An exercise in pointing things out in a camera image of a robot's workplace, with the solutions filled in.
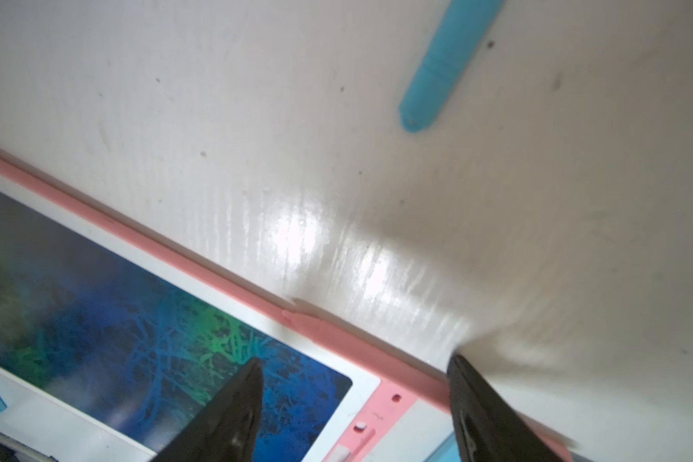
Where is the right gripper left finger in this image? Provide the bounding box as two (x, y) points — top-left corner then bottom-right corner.
(154, 358), (264, 462)

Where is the pink writing tablet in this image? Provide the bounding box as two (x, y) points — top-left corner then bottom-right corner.
(0, 143), (573, 462)

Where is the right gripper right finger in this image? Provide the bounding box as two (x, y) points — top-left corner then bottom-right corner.
(447, 354), (561, 462)

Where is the blue stylus near tape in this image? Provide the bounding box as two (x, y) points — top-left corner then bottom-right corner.
(398, 0), (504, 133)

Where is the pink stylus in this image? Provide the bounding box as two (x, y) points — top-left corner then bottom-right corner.
(278, 310), (450, 414)

